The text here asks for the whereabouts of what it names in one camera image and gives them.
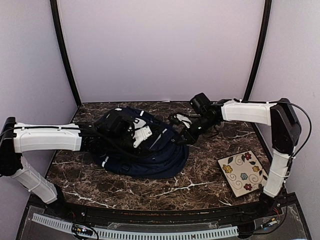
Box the right black frame post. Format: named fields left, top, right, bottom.
left=243, top=0, right=273, bottom=101

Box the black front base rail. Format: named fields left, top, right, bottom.
left=14, top=192, right=313, bottom=240

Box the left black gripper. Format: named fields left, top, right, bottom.
left=105, top=130, right=151, bottom=164

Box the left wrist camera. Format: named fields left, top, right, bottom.
left=133, top=126, right=152, bottom=148

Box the grey slotted cable duct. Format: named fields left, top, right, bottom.
left=31, top=213, right=239, bottom=240

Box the square floral ceramic plate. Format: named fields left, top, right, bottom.
left=217, top=150, right=268, bottom=198

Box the left black frame post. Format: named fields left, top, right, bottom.
left=49, top=0, right=82, bottom=108

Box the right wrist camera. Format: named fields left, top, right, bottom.
left=168, top=113, right=192, bottom=128

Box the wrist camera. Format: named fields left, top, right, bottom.
left=168, top=113, right=192, bottom=128
left=133, top=126, right=152, bottom=148

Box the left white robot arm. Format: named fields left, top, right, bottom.
left=0, top=109, right=144, bottom=218

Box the cream floral ceramic mug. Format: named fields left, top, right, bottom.
left=215, top=121, right=225, bottom=130

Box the black frame post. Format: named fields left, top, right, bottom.
left=49, top=0, right=82, bottom=108
left=243, top=0, right=273, bottom=101

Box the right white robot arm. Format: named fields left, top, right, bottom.
left=177, top=92, right=302, bottom=198

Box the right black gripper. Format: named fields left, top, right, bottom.
left=175, top=115, right=217, bottom=145

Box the navy blue student backpack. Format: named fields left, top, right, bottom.
left=91, top=107, right=189, bottom=179

